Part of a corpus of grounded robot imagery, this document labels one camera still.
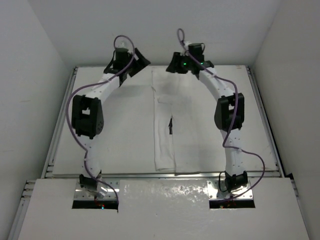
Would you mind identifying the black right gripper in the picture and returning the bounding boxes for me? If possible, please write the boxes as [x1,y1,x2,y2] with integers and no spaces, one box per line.
[166,52,193,75]

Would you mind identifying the white printed t-shirt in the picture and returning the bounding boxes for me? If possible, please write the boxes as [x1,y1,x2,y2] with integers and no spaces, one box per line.
[151,69,226,174]

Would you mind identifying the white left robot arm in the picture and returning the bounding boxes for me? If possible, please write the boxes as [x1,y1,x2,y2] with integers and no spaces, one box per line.
[66,47,150,196]

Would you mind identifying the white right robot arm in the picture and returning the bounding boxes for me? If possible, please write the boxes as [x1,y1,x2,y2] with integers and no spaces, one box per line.
[166,40,248,193]

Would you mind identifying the white front cover panel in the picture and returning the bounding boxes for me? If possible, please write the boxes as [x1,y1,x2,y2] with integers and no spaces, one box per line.
[19,178,309,240]

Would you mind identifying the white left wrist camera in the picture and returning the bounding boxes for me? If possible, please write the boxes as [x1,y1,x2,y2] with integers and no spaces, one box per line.
[117,41,132,53]

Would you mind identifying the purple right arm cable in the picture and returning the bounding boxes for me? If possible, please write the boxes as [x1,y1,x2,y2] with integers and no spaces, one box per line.
[176,28,266,202]

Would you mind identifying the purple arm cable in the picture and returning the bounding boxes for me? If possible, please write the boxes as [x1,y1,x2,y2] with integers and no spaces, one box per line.
[65,34,136,201]
[176,28,266,202]

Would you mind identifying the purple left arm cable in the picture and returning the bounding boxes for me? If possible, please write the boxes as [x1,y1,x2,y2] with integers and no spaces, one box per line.
[65,34,136,201]

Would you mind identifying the aluminium table edge rail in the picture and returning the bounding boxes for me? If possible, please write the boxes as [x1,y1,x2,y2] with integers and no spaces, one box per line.
[102,171,282,179]

